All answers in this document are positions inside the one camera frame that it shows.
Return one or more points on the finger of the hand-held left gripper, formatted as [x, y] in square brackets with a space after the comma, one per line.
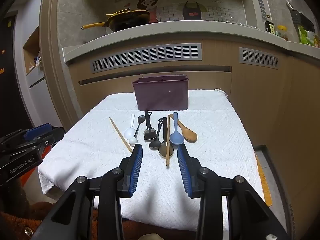
[53, 136]
[37, 130]

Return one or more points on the short grey vent grille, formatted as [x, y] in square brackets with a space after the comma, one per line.
[258, 57]

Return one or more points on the green packets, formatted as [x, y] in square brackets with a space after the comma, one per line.
[308, 38]

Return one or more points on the white plastic spoon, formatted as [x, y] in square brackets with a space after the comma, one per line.
[129, 132]

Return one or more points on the upright grey wall vent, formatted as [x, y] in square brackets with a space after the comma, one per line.
[263, 7]

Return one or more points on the small white spoon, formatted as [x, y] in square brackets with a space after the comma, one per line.
[132, 141]

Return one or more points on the long grey vent grille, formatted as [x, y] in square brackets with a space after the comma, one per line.
[147, 56]

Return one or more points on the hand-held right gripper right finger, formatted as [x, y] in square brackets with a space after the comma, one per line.
[183, 170]

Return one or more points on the blue plastic rice spoon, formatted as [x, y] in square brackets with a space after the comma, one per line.
[177, 138]

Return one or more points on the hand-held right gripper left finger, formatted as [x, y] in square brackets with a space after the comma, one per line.
[136, 170]

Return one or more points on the purple plastic utensil holder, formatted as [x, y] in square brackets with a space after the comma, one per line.
[161, 95]

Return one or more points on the yellow lid jar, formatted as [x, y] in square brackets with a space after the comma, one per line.
[282, 32]

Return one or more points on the wooden spoon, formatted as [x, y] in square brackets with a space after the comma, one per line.
[189, 134]

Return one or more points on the dark sauce bottle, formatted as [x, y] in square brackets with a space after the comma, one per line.
[269, 27]

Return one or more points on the wooden chopstick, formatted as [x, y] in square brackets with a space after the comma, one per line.
[168, 140]
[120, 133]

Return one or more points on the white textured towel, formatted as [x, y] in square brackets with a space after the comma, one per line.
[100, 140]

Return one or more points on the cartoon wall poster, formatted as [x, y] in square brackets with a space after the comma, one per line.
[175, 2]

